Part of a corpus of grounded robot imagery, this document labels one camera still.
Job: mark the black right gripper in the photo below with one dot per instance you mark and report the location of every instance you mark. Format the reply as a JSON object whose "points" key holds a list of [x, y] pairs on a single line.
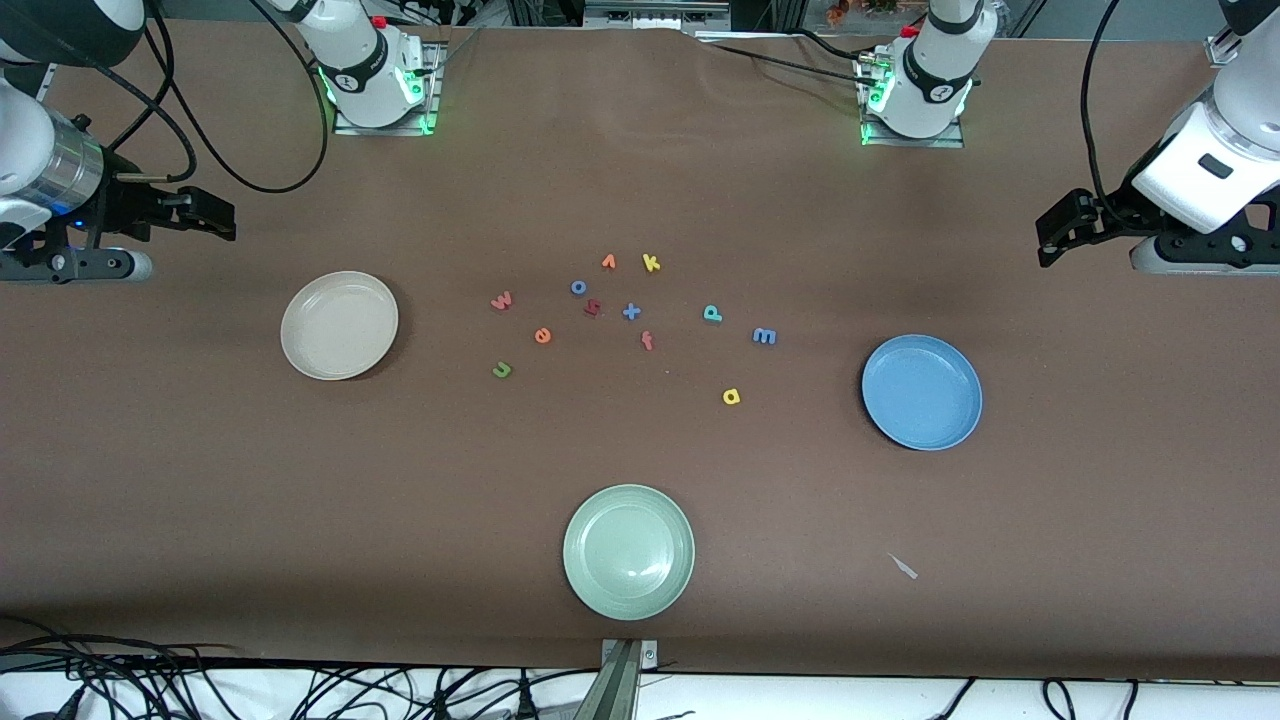
{"points": [[122, 204]]}

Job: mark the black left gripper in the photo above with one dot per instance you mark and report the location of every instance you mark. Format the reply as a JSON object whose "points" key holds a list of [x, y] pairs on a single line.
{"points": [[1112, 213]]}

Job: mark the pink foam letter w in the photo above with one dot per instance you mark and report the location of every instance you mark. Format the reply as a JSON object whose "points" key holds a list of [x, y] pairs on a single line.
{"points": [[501, 301]]}

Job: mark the blue foam letter m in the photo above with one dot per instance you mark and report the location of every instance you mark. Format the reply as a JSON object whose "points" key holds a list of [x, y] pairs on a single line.
{"points": [[764, 337]]}

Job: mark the teal foam letter p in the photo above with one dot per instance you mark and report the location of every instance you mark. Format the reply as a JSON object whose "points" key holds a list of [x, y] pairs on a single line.
{"points": [[711, 313]]}

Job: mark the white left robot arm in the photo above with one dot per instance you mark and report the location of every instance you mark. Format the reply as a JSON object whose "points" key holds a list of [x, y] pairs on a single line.
{"points": [[935, 80]]}

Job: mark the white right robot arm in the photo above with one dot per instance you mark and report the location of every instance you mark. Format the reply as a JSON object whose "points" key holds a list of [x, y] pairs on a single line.
{"points": [[360, 70]]}

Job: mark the beige brown plate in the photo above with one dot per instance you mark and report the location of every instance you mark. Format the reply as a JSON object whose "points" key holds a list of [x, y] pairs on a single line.
{"points": [[340, 326]]}

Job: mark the blue plate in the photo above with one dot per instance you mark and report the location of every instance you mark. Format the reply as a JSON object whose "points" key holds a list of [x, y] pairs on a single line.
{"points": [[922, 392]]}

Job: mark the grey tape scrap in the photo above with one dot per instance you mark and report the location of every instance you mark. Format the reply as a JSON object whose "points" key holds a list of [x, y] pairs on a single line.
{"points": [[903, 566]]}

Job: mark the brown table cover sheet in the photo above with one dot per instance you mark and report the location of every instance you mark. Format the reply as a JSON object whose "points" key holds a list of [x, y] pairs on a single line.
{"points": [[640, 180]]}

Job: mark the pale green plate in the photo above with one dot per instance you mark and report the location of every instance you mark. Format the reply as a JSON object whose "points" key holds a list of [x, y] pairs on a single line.
{"points": [[628, 552]]}

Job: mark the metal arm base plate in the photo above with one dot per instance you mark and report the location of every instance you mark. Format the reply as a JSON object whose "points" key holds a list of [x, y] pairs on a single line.
{"points": [[385, 130], [920, 143]]}

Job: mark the aluminium corner post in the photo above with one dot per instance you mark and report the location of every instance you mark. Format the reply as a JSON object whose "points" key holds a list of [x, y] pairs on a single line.
{"points": [[1222, 45]]}

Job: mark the aluminium frame profile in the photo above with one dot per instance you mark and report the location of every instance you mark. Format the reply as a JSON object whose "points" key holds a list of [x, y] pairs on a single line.
{"points": [[655, 12]]}

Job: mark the metal table edge bracket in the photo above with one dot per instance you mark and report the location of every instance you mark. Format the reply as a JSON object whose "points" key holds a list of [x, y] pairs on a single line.
{"points": [[625, 680]]}

